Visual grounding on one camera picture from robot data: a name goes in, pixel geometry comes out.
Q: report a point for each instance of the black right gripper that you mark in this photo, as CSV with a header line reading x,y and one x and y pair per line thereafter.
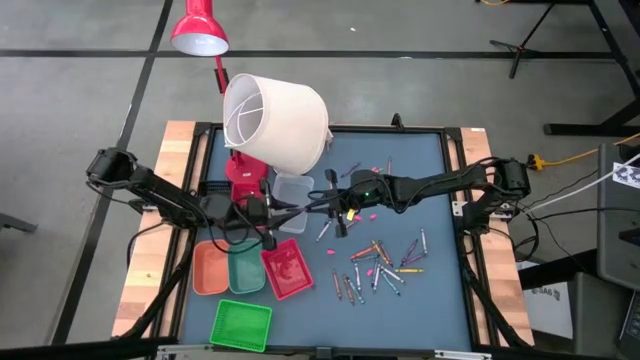
x,y
367,192

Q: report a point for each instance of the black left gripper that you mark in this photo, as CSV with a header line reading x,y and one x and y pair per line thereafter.
x,y
252,212

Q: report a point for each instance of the yellow crayon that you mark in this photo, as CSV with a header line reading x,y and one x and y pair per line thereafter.
x,y
409,270
382,253

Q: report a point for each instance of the white grey crayon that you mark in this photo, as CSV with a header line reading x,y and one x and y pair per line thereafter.
x,y
357,278

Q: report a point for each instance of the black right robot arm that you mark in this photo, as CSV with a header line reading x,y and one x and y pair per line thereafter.
x,y
440,187

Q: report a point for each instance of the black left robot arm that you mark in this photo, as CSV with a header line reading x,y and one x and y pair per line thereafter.
x,y
155,192

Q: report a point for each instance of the clear plastic bin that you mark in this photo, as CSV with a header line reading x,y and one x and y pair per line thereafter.
x,y
292,187

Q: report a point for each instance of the brown red crayon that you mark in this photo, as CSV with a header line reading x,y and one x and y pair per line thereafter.
x,y
351,224

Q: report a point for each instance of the dark purple crayon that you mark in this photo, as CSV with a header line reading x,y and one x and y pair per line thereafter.
x,y
351,170

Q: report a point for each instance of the orange crayon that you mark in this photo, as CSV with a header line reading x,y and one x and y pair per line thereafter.
x,y
363,252

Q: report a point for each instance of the teal plastic bin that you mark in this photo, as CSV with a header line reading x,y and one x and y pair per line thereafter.
x,y
246,272

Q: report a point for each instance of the black plastic basket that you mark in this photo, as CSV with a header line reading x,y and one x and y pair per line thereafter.
x,y
215,187

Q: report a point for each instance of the reddish brown crayon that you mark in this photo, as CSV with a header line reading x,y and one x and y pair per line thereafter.
x,y
389,165

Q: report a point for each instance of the table lamp with white shade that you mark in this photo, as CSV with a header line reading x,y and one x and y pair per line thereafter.
x,y
290,125

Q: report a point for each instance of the orange plastic bin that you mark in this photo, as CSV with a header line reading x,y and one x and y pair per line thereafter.
x,y
210,270

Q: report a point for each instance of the teal crayon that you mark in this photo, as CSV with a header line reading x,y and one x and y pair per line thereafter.
x,y
356,291
390,284

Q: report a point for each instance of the green plastic basket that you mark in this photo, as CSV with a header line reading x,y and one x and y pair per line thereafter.
x,y
240,325

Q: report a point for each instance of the wooden side board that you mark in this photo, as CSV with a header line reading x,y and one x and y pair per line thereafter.
x,y
472,145
165,155

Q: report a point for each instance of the red desk lamp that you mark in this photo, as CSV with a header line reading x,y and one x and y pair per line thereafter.
x,y
200,25

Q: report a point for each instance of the black bar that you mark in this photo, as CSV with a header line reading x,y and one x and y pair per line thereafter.
x,y
75,350

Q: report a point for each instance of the black desk leg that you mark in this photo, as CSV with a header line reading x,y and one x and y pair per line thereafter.
x,y
575,130

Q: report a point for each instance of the grey chair leg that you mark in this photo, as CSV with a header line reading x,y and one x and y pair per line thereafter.
x,y
17,223

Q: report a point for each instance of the black tripod stand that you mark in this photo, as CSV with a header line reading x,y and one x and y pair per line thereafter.
x,y
537,25

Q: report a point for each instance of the grey cabinet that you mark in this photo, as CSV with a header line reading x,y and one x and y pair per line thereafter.
x,y
615,235

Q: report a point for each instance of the printed marker paper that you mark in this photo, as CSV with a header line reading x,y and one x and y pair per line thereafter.
x,y
627,175

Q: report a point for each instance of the dark keyboard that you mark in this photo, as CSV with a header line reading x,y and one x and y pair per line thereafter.
x,y
631,325

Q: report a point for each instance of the black table frame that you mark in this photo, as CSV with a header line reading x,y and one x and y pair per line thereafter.
x,y
380,128

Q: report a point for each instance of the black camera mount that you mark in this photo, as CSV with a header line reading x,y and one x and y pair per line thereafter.
x,y
397,120

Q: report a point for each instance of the silver bracket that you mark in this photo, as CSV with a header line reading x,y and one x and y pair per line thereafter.
x,y
462,355
185,350

